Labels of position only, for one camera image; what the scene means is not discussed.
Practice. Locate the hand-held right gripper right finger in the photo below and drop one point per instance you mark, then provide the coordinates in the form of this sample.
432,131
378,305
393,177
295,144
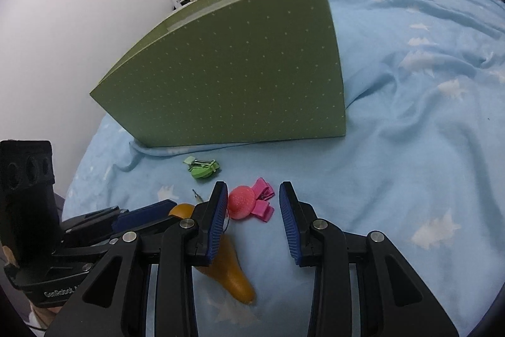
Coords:
290,226

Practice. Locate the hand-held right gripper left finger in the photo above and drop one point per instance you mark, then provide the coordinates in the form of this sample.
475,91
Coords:
219,226

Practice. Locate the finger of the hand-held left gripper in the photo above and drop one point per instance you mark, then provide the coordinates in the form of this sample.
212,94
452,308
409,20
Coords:
92,218
148,212

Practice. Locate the pink strawberry hair clip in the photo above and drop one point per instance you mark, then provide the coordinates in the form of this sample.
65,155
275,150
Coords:
246,202

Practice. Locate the orange gourd pendant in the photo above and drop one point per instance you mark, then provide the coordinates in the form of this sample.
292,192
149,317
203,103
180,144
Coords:
231,274

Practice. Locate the green hair clip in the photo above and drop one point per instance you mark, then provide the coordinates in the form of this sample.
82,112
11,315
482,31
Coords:
202,168

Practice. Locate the green cardboard box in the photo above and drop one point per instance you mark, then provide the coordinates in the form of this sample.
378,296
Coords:
244,76

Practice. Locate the blue tree print bed sheet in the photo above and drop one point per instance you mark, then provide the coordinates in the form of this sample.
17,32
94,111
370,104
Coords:
414,123

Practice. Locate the white bottle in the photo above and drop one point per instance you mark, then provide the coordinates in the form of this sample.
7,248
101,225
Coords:
173,2

